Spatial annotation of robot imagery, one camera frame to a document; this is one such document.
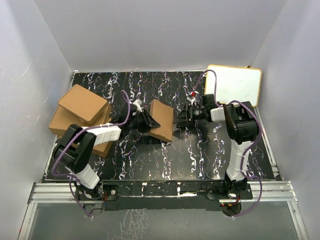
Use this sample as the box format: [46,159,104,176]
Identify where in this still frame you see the bottom folded cardboard box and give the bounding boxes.
[53,132,112,160]

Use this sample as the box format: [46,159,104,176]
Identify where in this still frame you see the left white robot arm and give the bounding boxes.
[51,109,161,200]

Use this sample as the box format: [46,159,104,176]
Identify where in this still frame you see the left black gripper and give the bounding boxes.
[128,109,160,133]

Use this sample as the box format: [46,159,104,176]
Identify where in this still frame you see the middle folded cardboard box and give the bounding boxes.
[48,105,112,137]

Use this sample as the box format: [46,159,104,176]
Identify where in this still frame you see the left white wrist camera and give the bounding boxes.
[132,99,143,113]

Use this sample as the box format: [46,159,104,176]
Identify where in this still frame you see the white board yellow frame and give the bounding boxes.
[204,64,262,107]

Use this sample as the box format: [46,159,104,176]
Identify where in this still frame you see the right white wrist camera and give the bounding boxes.
[186,91,199,107]

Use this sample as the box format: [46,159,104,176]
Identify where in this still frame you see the aluminium frame rail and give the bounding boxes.
[18,181,309,240]

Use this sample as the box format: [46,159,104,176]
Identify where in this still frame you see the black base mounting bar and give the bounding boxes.
[73,179,253,211]

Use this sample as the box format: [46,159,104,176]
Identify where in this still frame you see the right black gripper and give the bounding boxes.
[173,102,207,127]

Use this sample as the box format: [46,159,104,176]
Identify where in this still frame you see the brown cardboard box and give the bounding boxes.
[148,99,174,143]

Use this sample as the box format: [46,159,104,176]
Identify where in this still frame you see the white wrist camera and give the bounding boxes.
[186,91,199,107]
[132,99,143,113]

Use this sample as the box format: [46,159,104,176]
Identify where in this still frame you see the top small folded cardboard box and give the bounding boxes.
[57,84,111,125]

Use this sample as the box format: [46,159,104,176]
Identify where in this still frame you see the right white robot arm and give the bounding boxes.
[173,94,261,199]

